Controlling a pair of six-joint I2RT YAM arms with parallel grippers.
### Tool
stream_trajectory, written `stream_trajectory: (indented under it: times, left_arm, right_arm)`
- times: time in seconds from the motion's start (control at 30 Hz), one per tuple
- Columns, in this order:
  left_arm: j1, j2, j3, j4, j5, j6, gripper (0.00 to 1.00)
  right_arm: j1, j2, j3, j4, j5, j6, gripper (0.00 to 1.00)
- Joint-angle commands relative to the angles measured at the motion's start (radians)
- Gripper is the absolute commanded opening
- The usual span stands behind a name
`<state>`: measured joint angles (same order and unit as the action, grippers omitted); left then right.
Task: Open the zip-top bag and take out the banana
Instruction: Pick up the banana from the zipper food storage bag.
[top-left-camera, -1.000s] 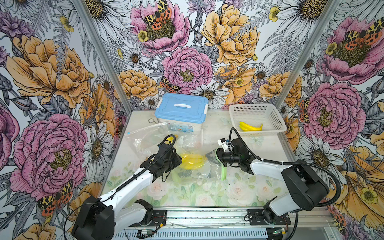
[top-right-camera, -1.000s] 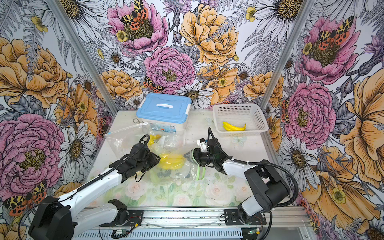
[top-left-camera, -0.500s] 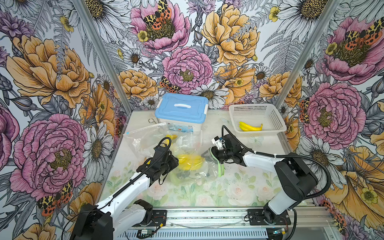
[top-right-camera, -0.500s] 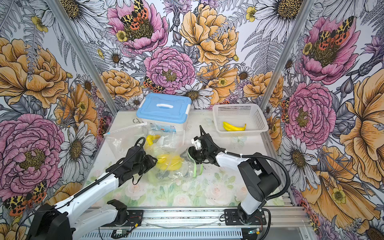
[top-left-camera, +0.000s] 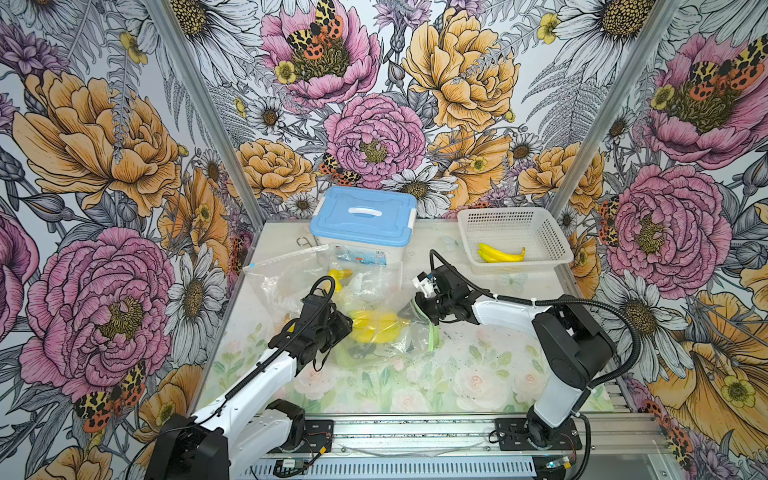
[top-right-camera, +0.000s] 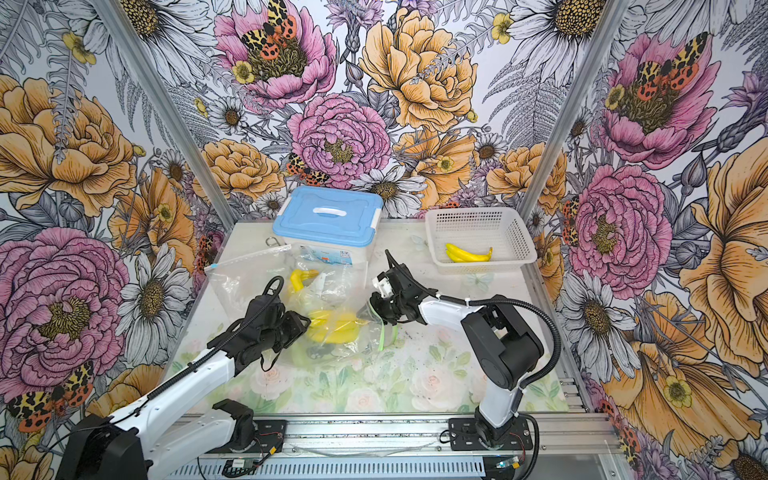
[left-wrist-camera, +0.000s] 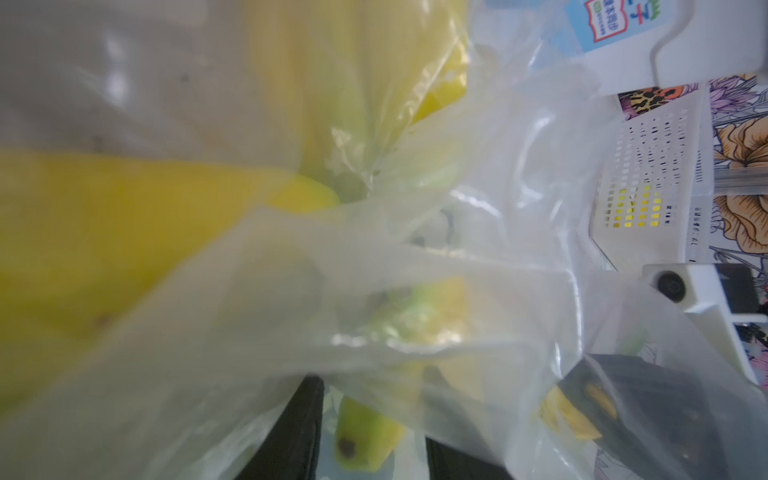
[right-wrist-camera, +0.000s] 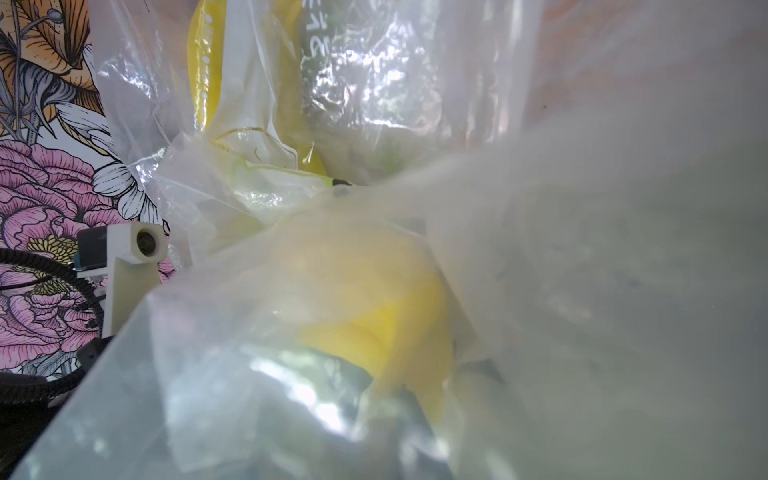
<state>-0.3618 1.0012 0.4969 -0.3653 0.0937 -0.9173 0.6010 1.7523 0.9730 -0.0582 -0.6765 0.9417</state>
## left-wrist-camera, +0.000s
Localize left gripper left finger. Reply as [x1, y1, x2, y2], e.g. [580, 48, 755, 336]
[236, 376, 324, 480]

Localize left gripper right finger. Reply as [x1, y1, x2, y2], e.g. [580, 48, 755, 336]
[422, 365, 517, 480]

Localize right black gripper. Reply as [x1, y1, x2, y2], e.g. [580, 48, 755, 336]
[558, 354, 744, 479]

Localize panda print zip-top bag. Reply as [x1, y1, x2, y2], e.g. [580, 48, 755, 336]
[1, 62, 767, 479]

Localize clear zip-top bag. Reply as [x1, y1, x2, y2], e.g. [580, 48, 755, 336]
[0, 0, 481, 199]

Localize yellow banana bunch small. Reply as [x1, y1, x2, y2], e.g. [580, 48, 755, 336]
[241, 1, 470, 202]

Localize white plastic basket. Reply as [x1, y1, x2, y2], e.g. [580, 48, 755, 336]
[590, 89, 714, 275]

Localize blue lid storage box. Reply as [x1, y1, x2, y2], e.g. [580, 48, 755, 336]
[479, 0, 768, 97]

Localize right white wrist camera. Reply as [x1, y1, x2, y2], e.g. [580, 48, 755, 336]
[642, 263, 767, 385]

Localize right aluminium corner post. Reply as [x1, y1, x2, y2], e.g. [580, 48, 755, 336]
[714, 167, 768, 196]

